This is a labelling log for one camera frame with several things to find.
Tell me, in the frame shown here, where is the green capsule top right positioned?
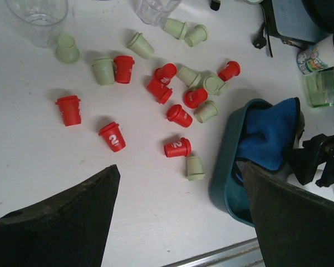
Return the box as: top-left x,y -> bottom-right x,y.
184,24 -> 208,47

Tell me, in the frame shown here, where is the grey induction cooker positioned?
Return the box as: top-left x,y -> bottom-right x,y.
260,0 -> 330,44

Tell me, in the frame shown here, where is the green capsule upper middle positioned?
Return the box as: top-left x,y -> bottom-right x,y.
127,32 -> 155,60

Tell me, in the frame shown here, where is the green capsule cluster lid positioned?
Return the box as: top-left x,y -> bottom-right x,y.
203,74 -> 217,95

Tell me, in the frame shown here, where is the clear glass near rack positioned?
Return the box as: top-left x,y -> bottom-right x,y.
5,0 -> 68,48

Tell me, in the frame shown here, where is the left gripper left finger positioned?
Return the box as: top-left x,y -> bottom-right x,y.
0,165 -> 120,266

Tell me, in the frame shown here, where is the black power plug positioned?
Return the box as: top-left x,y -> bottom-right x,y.
252,22 -> 273,58

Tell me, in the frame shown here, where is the green capsule centre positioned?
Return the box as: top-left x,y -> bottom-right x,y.
176,66 -> 202,88

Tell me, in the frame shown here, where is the clear glass tumbler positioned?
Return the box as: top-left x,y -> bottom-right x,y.
133,0 -> 181,26

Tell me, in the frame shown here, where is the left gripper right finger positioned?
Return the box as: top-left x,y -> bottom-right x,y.
242,162 -> 334,266

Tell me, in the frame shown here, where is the teal plastic storage basket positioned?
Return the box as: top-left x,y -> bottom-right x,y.
209,98 -> 273,226

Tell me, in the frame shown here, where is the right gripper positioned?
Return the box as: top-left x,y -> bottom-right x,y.
285,134 -> 334,187

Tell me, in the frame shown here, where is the green capsule top left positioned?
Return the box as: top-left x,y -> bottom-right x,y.
163,18 -> 188,39

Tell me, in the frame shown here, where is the green glass tumbler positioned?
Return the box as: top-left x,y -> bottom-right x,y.
303,67 -> 334,108

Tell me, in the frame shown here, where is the green capsule cluster right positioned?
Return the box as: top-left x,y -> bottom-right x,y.
211,73 -> 228,96

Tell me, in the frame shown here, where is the green capsule lower right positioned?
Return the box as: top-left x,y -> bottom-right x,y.
194,101 -> 219,123

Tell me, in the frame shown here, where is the green capsule bottom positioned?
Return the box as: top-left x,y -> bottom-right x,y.
186,156 -> 205,181

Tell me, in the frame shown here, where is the red capsule bottom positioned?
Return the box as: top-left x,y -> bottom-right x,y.
164,137 -> 192,158

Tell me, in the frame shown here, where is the blue cloth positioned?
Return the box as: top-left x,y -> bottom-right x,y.
232,97 -> 305,186

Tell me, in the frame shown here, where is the red capsule number two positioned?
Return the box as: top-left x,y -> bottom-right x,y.
99,121 -> 126,152

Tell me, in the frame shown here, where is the green capsule leftmost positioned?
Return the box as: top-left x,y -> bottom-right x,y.
55,34 -> 80,64

